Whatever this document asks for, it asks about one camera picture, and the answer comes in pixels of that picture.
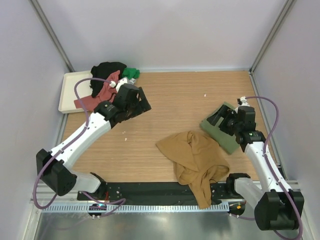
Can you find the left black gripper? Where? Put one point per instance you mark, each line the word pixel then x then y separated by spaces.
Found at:
pixel 145 106

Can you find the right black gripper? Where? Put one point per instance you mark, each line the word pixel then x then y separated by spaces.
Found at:
pixel 214 118

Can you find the olive green printed tank top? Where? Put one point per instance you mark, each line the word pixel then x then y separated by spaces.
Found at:
pixel 226 142

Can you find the tan brown tank top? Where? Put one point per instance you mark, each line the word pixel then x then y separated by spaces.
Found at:
pixel 197 162

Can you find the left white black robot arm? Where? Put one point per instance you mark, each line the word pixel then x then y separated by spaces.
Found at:
pixel 55 167

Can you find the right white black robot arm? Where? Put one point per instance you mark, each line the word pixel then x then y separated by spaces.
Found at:
pixel 276 205

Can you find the bright green tank top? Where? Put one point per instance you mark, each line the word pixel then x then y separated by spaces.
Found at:
pixel 131 73

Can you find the dusty pink tank top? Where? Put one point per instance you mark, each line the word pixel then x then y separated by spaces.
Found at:
pixel 104 95

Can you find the black tank top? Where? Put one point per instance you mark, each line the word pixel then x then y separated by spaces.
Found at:
pixel 102 71

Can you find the white plastic tray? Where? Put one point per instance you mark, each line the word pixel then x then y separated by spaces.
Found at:
pixel 68 96

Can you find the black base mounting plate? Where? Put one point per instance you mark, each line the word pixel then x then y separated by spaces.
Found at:
pixel 164 193

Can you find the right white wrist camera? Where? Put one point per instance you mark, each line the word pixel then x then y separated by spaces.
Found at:
pixel 242 101

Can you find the slotted white cable duct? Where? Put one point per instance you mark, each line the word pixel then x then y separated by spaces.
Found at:
pixel 90 207

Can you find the right aluminium frame post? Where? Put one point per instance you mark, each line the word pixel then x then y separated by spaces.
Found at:
pixel 279 21

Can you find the aluminium frame post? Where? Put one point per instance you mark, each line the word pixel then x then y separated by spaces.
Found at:
pixel 51 33
pixel 279 21

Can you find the left aluminium frame post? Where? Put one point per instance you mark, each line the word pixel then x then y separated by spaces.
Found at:
pixel 51 33

